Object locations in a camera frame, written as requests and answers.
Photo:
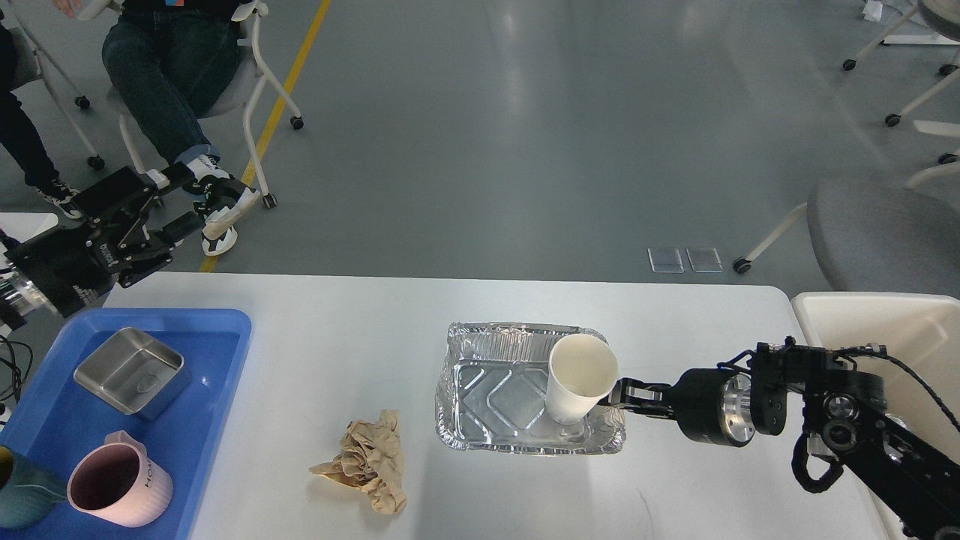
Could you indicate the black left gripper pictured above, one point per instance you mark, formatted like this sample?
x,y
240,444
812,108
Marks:
x,y
66,269

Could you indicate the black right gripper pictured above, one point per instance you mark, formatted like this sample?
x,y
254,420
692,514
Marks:
x,y
709,405

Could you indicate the white paper cup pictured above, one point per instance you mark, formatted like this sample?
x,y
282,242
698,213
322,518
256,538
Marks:
x,y
582,369

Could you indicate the stainless steel tray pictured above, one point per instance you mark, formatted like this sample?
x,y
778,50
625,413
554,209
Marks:
x,y
135,373

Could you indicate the aluminium foil tray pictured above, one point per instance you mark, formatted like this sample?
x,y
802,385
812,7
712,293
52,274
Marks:
x,y
491,394

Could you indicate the pink plastic mug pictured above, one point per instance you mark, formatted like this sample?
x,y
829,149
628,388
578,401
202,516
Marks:
x,y
118,482

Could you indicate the brown paper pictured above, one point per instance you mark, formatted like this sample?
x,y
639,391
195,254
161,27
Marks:
x,y
371,460

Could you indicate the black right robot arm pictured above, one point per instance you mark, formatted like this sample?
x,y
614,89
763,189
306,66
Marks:
x,y
845,424

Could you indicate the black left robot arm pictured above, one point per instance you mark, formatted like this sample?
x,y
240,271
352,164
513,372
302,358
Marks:
x,y
66,269

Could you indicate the white side table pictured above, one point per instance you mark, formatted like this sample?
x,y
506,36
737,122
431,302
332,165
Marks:
x,y
24,225

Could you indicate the clear floor plate left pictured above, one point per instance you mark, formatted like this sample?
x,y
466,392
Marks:
x,y
666,260

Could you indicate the clear floor plate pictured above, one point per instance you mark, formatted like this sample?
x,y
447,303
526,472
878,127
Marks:
x,y
666,260
704,260

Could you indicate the clear floor plate right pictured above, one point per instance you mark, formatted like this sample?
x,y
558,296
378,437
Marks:
x,y
704,260

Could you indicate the seated person in black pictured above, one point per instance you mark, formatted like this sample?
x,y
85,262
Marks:
x,y
170,61

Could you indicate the grey white rolling chair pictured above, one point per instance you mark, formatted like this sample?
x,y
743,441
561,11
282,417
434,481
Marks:
x,y
244,91

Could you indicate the blue plastic tray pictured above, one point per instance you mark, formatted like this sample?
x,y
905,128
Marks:
x,y
57,422

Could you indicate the teal ceramic mug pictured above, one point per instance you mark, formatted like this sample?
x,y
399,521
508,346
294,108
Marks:
x,y
29,491

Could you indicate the grey office chair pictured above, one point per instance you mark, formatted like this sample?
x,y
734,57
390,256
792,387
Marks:
x,y
869,237

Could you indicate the white plastic bin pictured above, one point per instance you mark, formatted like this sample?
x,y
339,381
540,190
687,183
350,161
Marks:
x,y
920,330

